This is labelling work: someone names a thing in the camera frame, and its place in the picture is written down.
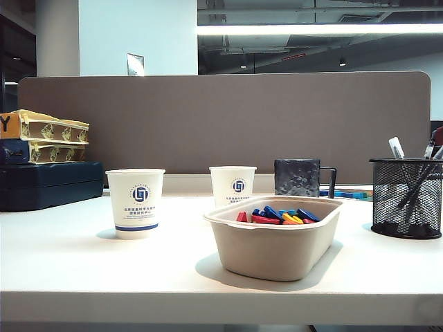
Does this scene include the black pen clear cap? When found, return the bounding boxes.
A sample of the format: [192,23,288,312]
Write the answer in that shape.
[388,136,426,222]

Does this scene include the black mesh pen holder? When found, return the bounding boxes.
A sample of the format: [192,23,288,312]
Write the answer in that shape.
[368,158,443,240]

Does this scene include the thin black pen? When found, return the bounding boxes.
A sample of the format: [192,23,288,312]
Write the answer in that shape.
[401,130,437,208]

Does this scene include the dark pen clear cap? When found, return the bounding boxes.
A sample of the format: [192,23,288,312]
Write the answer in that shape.
[406,144,443,225]

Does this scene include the white paper cup blue logo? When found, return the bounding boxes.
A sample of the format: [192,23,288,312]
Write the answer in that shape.
[208,166,257,208]

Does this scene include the brown fabric desk partition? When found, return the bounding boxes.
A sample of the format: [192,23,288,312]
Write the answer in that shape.
[17,71,433,185]

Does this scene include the blue flat piece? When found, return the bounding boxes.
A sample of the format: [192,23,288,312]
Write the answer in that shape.
[296,208,321,223]
[262,205,284,221]

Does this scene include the dark textured glass mug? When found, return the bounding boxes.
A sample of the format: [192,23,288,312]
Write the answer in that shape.
[273,158,338,199]

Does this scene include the white paper cup blue band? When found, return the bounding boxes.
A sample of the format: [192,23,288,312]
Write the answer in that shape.
[105,168,166,241]

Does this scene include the beige pulp food tray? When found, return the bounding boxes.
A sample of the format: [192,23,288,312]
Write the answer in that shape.
[203,195,344,282]

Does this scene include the long white ceiling light strip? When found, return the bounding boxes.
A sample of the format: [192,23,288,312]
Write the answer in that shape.
[197,23,443,37]

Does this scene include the dark blue plastic case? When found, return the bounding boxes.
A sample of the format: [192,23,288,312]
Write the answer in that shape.
[0,161,105,213]

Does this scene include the stacked yellow patterned boxes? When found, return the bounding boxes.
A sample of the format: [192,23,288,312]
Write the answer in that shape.
[0,109,90,145]

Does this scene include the white round column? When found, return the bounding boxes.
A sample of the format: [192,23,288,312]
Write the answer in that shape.
[35,0,81,77]

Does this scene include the small wall sign plaque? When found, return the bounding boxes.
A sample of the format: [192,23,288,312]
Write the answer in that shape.
[127,53,145,77]

